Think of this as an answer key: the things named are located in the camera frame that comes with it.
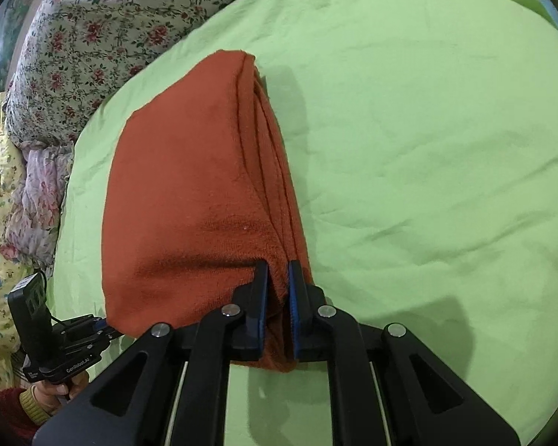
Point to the rust orange knit sweater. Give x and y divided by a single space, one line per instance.
190 204

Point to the light green bed sheet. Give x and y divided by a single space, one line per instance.
423 158

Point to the white red-rose floral quilt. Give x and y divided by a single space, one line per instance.
107 42

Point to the yellow floral quilt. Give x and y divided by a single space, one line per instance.
0 241

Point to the person's left forearm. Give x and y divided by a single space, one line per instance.
14 413

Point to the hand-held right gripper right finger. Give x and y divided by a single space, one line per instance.
294 320

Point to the person's left hand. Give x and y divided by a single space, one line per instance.
46 397

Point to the landscape wall painting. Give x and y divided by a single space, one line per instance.
2 46

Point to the purple floral ruffled cloth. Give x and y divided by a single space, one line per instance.
39 199

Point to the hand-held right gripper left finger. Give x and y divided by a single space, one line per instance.
259 320

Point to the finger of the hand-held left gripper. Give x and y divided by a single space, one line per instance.
111 333
100 322

